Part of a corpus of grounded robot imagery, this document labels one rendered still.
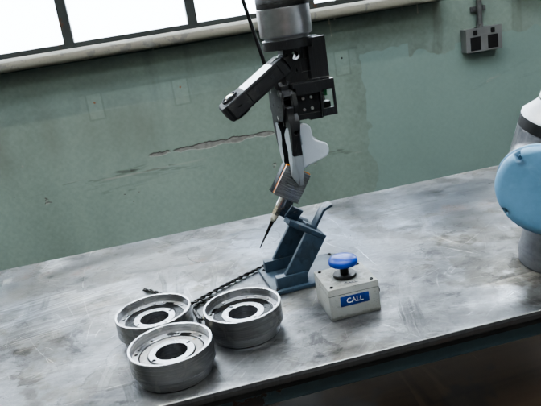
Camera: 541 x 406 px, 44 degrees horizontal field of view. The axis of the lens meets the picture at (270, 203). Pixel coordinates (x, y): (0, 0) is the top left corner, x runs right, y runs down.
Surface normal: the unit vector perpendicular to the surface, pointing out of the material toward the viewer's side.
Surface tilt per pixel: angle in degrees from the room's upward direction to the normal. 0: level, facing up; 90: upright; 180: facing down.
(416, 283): 0
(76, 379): 0
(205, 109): 90
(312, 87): 90
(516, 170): 97
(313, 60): 90
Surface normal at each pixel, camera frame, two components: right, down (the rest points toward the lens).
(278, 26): -0.22, 0.33
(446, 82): 0.21, 0.26
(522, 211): -0.54, 0.43
